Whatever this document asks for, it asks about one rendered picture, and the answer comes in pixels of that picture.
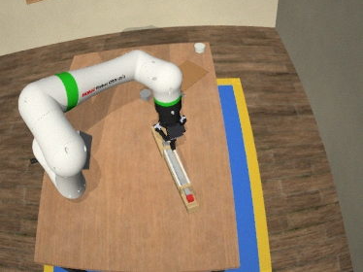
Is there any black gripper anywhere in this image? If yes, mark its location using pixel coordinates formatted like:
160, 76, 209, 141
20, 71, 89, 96
153, 112, 187, 151

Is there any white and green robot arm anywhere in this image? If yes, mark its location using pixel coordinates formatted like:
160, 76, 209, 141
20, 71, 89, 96
18, 50, 182, 199

